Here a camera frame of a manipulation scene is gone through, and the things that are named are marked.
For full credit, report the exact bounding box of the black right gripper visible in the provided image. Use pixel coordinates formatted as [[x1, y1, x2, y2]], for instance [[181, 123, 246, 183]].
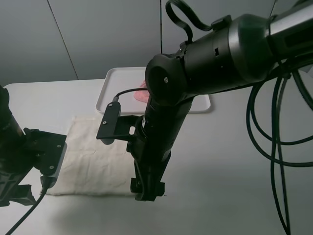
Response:
[[127, 138, 173, 201]]

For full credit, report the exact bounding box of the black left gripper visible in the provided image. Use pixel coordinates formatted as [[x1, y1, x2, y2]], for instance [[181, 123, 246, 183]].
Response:
[[0, 127, 67, 207]]

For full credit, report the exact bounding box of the white towel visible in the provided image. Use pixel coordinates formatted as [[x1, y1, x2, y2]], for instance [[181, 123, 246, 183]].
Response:
[[47, 117, 135, 196]]

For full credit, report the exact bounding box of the pink towel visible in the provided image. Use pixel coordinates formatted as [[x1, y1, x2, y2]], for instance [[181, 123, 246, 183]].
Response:
[[134, 90, 150, 103]]

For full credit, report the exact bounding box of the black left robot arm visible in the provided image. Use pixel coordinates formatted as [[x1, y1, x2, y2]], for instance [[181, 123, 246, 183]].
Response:
[[0, 88, 67, 207]]

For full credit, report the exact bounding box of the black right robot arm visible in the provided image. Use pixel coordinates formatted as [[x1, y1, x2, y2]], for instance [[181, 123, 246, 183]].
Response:
[[127, 0, 313, 201]]

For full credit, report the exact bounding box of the white plastic tray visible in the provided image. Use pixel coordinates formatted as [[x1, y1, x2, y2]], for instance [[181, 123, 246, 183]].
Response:
[[95, 67, 211, 115]]

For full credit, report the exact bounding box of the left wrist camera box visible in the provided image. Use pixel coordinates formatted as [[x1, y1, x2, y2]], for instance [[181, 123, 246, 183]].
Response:
[[34, 131, 67, 178]]

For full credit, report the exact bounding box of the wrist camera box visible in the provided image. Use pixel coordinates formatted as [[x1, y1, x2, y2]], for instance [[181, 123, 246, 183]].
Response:
[[34, 131, 67, 178], [96, 102, 137, 145]]

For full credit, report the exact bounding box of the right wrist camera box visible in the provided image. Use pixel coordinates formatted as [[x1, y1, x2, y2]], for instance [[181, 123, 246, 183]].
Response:
[[96, 102, 137, 145]]

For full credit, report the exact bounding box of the black right camera cable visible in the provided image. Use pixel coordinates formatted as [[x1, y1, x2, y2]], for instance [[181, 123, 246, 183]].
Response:
[[112, 56, 313, 235]]

